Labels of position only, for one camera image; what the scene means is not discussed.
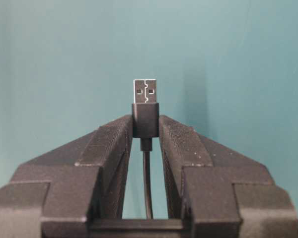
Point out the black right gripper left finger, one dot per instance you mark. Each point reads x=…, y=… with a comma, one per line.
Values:
x=60, y=193

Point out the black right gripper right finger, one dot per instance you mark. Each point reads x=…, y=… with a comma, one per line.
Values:
x=222, y=192

